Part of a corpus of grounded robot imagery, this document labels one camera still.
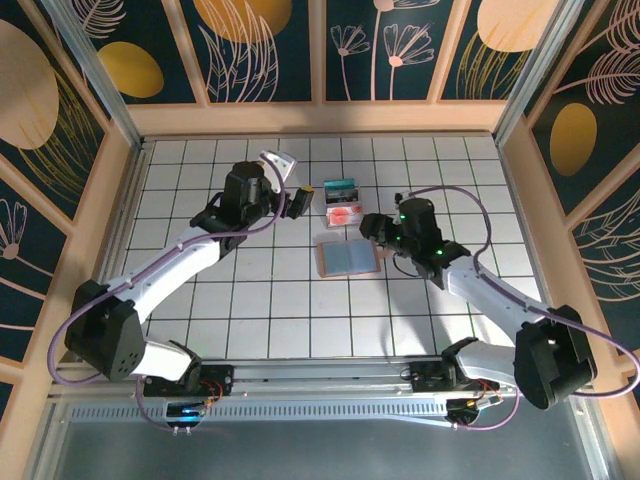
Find white card red circles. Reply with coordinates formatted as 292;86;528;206
327;204;363;227

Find teal credit card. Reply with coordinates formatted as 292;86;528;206
323;179;360;197

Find controller circuit board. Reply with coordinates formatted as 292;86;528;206
164;397;224;430
444;392;504;429

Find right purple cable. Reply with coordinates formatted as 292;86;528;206
397;184;640;434

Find purple cable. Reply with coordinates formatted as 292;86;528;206
397;184;640;434
49;153;291;435

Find aluminium side rail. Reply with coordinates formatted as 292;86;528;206
74;139;151;362

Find aluminium rail frame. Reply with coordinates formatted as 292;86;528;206
47;355;599;404

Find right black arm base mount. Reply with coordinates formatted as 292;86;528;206
407;360;501;397

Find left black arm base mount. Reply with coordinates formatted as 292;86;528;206
142;363;236;400

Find slotted grey cable duct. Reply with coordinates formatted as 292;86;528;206
69;403;451;422

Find aluminium corner post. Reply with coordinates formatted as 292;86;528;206
39;0;149;151
491;0;587;149

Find grey metal base plate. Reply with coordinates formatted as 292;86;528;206
47;418;609;480

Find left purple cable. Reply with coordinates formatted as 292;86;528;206
49;153;291;435

